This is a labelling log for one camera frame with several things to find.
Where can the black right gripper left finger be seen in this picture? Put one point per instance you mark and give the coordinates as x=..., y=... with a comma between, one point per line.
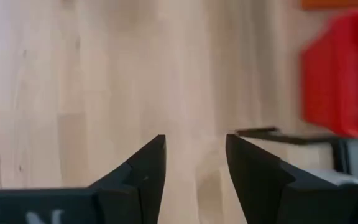
x=141, y=189

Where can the orange plastic basket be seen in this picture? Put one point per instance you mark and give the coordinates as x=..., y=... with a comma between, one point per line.
x=337, y=3

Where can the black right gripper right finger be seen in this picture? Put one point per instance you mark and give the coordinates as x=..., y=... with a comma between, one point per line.
x=266, y=193

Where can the red plastic basket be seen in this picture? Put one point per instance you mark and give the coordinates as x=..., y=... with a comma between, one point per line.
x=337, y=77

